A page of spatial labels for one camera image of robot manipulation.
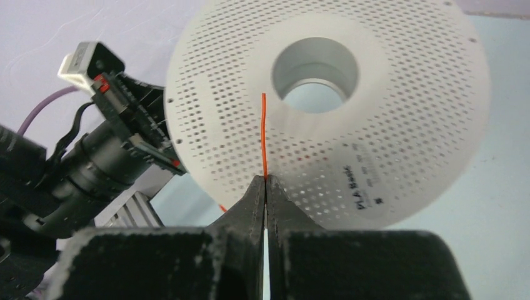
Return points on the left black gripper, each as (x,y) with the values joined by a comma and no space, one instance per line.
(135,111)

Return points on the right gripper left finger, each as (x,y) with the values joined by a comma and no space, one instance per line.
(223,260)

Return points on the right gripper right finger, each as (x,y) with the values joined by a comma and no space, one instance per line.
(307,261)

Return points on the white cable spool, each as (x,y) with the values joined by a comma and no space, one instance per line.
(366,111)

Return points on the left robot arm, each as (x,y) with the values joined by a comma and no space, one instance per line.
(114,138)

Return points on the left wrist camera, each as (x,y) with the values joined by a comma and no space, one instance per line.
(90,59)

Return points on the aluminium frame rail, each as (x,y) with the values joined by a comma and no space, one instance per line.
(136,212)

